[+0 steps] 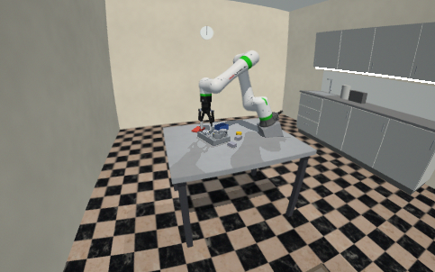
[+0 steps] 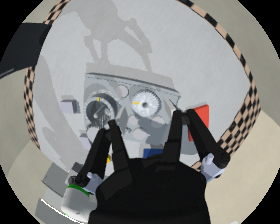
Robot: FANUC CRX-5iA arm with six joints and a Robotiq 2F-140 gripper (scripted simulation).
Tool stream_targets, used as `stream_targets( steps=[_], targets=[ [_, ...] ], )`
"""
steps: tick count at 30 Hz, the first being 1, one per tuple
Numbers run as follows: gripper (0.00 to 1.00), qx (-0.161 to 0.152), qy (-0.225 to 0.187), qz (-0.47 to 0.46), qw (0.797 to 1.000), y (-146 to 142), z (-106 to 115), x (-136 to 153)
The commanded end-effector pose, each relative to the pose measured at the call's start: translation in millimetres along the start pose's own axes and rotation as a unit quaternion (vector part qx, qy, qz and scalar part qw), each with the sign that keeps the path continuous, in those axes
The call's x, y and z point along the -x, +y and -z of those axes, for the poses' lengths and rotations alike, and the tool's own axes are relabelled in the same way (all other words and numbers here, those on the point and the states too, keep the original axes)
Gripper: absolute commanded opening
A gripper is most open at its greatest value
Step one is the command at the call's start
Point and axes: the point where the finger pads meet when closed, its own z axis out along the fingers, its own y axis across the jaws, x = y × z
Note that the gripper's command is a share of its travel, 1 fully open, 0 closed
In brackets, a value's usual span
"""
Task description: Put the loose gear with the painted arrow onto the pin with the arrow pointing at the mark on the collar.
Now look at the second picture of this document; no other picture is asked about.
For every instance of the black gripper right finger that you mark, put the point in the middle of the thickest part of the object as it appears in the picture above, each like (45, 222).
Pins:
(213, 157)

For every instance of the white toothed gear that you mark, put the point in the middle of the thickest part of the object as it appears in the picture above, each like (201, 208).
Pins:
(147, 109)

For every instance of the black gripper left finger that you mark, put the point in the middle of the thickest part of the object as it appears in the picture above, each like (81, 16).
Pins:
(92, 173)

